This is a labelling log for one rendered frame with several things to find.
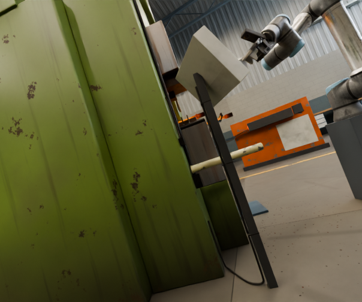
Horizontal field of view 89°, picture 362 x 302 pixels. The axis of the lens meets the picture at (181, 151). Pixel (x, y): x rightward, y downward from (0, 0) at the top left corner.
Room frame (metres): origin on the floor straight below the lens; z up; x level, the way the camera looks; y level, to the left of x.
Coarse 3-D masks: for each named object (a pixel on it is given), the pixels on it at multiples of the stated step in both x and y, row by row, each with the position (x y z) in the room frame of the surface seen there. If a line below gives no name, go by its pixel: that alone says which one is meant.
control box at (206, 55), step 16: (208, 32) 0.75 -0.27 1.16; (192, 48) 0.79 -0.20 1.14; (208, 48) 0.74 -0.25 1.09; (224, 48) 0.76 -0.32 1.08; (192, 64) 0.87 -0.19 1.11; (208, 64) 0.81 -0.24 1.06; (224, 64) 0.76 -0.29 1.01; (240, 64) 0.78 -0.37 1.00; (192, 80) 0.96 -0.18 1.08; (208, 80) 0.89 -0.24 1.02; (224, 80) 0.82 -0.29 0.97; (240, 80) 0.77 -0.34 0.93; (224, 96) 0.91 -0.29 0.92
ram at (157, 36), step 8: (152, 24) 1.34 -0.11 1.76; (160, 24) 1.33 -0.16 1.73; (152, 32) 1.34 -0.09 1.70; (160, 32) 1.33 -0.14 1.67; (152, 40) 1.34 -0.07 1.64; (160, 40) 1.33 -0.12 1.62; (168, 40) 1.33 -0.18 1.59; (160, 48) 1.34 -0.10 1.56; (168, 48) 1.33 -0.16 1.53; (160, 56) 1.34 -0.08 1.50; (168, 56) 1.33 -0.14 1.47; (160, 64) 1.34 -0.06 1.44; (168, 64) 1.33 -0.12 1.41; (176, 64) 1.33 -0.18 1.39; (168, 72) 1.35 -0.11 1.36
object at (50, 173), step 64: (0, 0) 1.08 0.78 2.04; (0, 64) 1.11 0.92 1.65; (64, 64) 1.05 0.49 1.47; (0, 128) 1.13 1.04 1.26; (64, 128) 1.07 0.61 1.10; (0, 192) 1.15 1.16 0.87; (64, 192) 1.09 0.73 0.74; (0, 256) 1.17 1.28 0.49; (64, 256) 1.10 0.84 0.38; (128, 256) 1.05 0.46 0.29
